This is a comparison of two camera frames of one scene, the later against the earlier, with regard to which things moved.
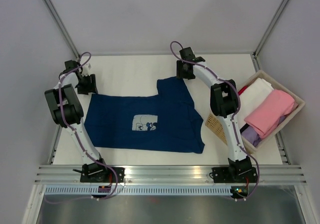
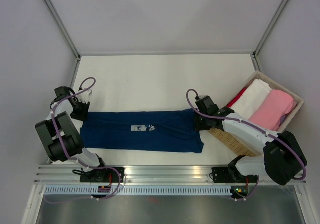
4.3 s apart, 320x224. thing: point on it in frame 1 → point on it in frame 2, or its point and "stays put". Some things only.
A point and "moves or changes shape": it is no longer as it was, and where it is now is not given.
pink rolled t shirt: (267, 116) stays put
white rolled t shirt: (253, 95) stays put
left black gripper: (91, 88) → (86, 107)
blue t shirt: (168, 121) moves or changes shape
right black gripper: (180, 74) → (198, 126)
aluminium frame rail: (167, 174) stays put
